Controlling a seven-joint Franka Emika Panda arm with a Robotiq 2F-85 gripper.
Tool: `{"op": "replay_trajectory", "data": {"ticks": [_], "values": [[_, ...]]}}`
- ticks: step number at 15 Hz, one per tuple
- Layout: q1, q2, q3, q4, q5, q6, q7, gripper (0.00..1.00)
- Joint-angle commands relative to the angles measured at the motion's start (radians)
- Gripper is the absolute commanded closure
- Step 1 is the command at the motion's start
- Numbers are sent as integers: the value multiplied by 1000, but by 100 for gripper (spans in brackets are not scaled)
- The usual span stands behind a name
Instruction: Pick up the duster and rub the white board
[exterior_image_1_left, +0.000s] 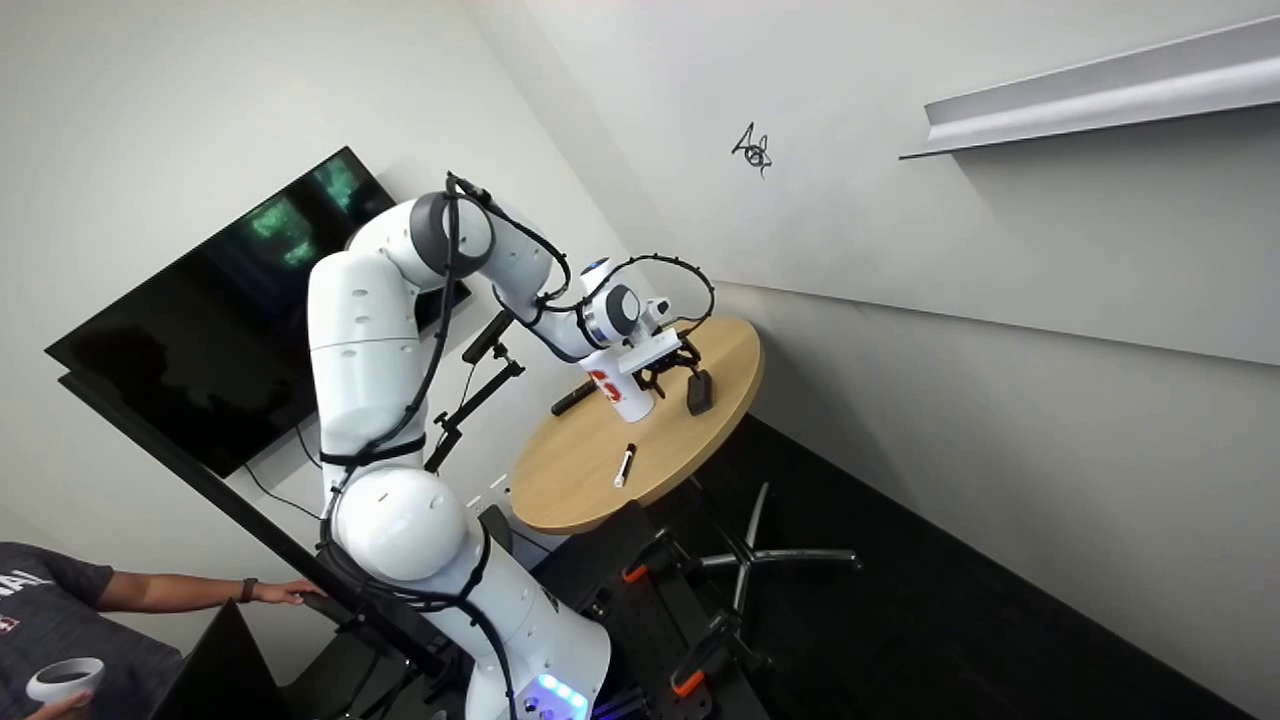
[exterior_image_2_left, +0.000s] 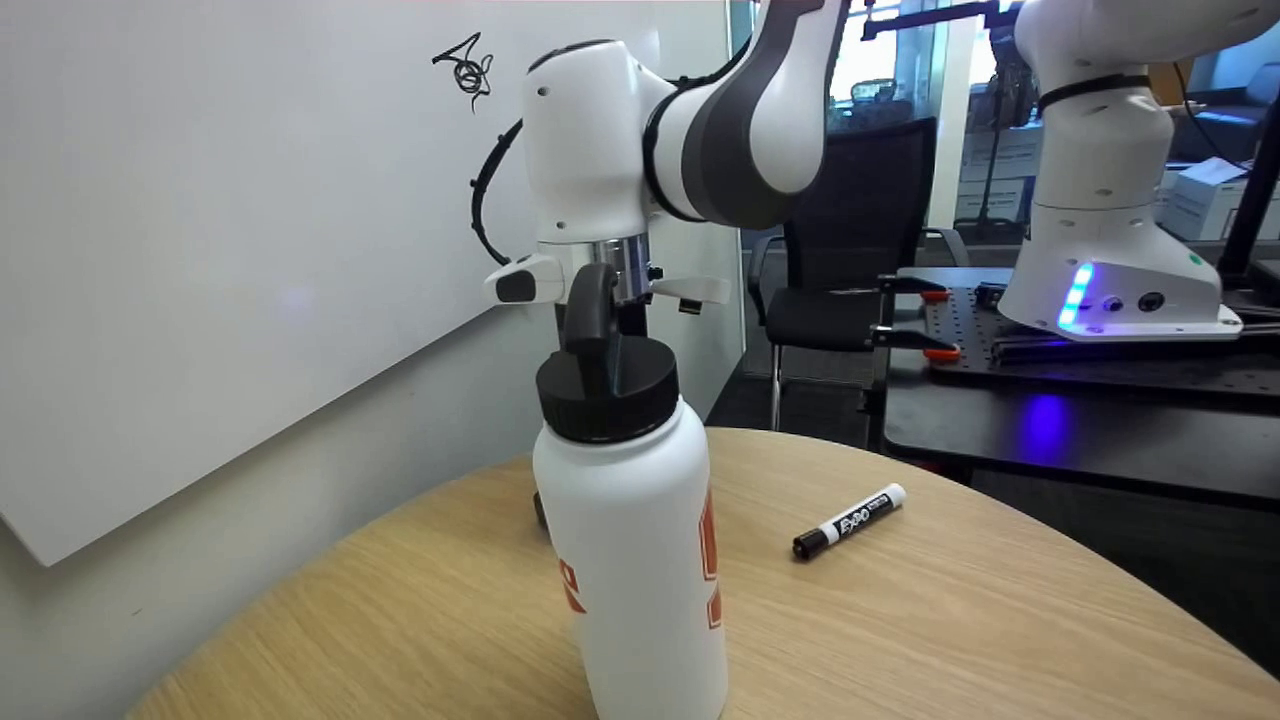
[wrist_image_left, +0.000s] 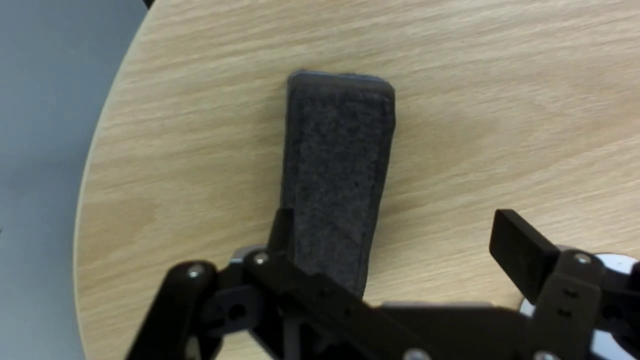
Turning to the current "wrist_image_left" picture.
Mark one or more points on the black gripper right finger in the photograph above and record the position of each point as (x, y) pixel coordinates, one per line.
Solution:
(566, 293)

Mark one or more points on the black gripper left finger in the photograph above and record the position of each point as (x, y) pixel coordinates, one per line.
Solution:
(201, 306)

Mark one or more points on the dark grey felt duster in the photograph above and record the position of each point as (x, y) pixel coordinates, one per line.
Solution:
(340, 181)

